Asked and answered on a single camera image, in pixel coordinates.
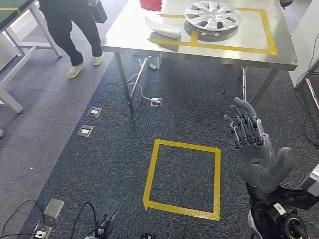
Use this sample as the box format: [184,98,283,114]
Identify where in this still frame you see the silver wheel hubcap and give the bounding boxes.
[184,0,242,33]

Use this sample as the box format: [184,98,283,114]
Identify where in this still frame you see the black bag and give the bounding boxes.
[87,0,108,24]

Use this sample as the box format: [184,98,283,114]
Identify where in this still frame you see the silver floor outlet with plug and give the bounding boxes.
[33,224,53,239]

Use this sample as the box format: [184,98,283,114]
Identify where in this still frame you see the white floor cable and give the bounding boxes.
[125,72,153,101]

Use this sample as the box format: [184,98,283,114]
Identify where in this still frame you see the metal table frame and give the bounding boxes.
[304,61,319,115]

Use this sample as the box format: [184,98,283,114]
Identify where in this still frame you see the steel frame table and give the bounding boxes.
[100,0,299,114]

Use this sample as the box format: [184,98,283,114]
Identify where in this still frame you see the person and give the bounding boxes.
[39,0,104,79]

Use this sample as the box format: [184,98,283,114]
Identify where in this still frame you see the red cloth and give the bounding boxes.
[139,0,163,12]

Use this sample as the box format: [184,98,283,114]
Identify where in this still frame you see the yellow floor tape square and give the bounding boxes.
[142,138,222,222]

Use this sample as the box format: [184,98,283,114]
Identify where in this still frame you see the white table panel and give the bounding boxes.
[289,0,319,88]

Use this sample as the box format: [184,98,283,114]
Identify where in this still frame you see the white plastic part orange writing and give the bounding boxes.
[144,16,182,38]

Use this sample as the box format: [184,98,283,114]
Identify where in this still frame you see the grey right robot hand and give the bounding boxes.
[224,97,295,194]

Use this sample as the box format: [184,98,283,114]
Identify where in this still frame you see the black floor cable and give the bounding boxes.
[295,33,319,149]
[0,199,47,239]

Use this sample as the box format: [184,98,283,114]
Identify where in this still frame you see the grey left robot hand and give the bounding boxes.
[107,214,116,237]

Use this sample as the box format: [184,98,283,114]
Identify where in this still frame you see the black camera cable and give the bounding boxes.
[70,202,98,239]

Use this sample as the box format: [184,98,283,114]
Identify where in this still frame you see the green top white desk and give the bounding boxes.
[0,0,63,115]

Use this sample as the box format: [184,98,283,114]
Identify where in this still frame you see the yellow tape rectangle frame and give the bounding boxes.
[149,7,277,56]

